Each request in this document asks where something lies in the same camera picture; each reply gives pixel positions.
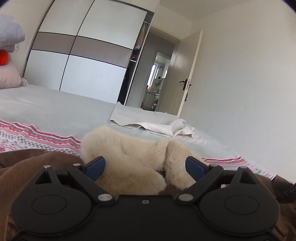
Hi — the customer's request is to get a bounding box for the pink patterned blanket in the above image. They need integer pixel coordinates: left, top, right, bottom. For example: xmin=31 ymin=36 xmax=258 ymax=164
xmin=1 ymin=120 xmax=81 ymax=157

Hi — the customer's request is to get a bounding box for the pink pillow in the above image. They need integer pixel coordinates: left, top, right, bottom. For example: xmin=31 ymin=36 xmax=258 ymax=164
xmin=0 ymin=58 xmax=21 ymax=89

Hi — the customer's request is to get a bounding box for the red plush toy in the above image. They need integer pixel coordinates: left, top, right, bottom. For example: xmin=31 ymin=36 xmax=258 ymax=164
xmin=0 ymin=50 xmax=9 ymax=66

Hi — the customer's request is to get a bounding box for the black door handle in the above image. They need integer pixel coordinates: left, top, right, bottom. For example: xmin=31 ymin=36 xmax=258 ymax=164
xmin=179 ymin=79 xmax=191 ymax=91

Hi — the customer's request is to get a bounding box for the brown coat with fur collar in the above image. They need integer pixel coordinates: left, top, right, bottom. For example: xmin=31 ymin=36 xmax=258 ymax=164
xmin=1 ymin=126 xmax=295 ymax=240

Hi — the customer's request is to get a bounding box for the grey bed sheet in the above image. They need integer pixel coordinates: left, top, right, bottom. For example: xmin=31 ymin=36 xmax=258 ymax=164
xmin=0 ymin=83 xmax=246 ymax=163

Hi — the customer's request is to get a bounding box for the white sliding wardrobe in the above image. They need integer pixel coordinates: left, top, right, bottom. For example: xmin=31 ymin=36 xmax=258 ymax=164
xmin=24 ymin=1 xmax=154 ymax=103

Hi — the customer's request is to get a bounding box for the grey folded blanket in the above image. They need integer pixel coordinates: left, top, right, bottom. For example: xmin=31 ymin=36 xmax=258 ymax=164
xmin=0 ymin=14 xmax=25 ymax=53

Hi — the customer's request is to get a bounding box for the white folded towel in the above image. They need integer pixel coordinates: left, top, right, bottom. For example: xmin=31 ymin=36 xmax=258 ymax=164
xmin=109 ymin=102 xmax=195 ymax=138

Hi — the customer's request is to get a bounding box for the cream bedroom door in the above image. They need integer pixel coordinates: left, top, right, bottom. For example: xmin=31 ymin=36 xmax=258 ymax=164
xmin=157 ymin=30 xmax=203 ymax=116

